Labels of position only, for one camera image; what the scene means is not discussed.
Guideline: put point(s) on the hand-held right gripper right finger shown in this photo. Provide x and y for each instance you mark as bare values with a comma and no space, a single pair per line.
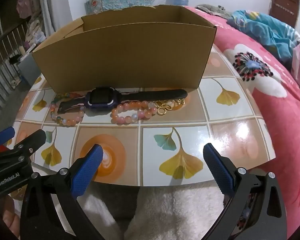
218,170

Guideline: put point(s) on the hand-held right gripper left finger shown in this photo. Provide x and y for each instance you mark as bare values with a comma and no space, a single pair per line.
87,173

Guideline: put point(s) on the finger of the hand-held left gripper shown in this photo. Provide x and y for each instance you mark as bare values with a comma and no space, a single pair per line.
32,140
3,134

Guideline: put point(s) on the purple black smartwatch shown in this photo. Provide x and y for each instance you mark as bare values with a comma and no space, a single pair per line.
101,98

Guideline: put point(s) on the pile of gold earrings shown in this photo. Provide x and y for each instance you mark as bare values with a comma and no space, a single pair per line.
165,105

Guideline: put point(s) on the brown cardboard box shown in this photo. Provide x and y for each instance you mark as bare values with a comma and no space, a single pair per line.
127,60

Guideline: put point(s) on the person's left hand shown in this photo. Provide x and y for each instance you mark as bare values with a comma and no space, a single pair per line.
8,213

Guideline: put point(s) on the white fluffy robe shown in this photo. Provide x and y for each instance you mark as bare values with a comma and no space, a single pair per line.
165,212

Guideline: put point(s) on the grey storage bin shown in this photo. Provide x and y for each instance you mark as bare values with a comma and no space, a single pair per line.
27,67

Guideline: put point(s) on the pink floral blanket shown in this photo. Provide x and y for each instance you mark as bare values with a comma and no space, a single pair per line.
277,110

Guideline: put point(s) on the metal railing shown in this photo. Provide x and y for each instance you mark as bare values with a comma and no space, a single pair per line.
8,35

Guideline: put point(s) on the pile of beige clothes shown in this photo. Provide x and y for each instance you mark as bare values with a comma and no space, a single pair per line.
35,30

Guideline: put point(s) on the pink hanging garment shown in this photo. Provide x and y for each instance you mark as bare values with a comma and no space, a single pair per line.
26,0

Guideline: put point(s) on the blue patterned blanket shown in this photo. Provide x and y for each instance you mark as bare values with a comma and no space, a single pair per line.
260,27

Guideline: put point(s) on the grey plush cloth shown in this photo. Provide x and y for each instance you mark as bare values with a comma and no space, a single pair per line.
212,9

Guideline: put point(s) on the brown door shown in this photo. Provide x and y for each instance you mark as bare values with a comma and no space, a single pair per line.
283,5

